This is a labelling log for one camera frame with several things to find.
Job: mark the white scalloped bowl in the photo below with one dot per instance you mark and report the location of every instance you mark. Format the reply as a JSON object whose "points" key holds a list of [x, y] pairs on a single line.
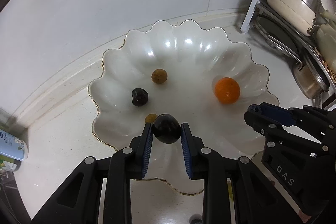
{"points": [[183, 56]]}

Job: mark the cream kettle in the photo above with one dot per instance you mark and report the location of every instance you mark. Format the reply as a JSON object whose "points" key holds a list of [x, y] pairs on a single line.
{"points": [[326, 40]]}

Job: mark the brown checkered trivet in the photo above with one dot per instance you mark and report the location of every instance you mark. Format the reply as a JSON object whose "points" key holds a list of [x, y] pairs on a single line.
{"points": [[328, 66]]}

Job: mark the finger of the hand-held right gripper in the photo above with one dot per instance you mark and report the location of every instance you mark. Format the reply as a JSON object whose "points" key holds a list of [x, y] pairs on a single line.
{"points": [[278, 113], [256, 119]]}

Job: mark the blueberry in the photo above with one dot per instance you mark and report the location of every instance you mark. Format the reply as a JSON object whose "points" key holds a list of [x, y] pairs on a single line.
{"points": [[196, 221]]}

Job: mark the metal shelf rack white ends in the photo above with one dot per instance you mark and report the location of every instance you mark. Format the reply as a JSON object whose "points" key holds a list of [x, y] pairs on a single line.
{"points": [[252, 14]]}

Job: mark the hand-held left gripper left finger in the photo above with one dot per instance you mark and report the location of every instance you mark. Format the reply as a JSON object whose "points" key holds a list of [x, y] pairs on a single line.
{"points": [[147, 150]]}

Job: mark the small yellow-brown round fruit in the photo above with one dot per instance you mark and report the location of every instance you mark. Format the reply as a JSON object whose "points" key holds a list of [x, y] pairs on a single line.
{"points": [[150, 118], [159, 76]]}

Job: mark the orange tangerine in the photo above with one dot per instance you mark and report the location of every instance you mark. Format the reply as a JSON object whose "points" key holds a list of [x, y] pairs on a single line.
{"points": [[227, 90]]}

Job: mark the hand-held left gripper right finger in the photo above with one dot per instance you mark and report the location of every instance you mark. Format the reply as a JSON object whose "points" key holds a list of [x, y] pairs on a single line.
{"points": [[187, 153]]}

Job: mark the small dark round fruit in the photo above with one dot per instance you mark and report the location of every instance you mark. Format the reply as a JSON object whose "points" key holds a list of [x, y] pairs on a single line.
{"points": [[140, 97]]}

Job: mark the steel pot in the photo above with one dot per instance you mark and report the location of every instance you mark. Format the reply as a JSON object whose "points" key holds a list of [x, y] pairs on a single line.
{"points": [[311, 79]]}

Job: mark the dark plum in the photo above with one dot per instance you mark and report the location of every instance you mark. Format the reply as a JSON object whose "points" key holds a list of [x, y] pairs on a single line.
{"points": [[166, 129]]}

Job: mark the white pump bottle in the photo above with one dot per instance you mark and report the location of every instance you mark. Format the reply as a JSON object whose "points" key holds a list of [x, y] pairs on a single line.
{"points": [[11, 146]]}

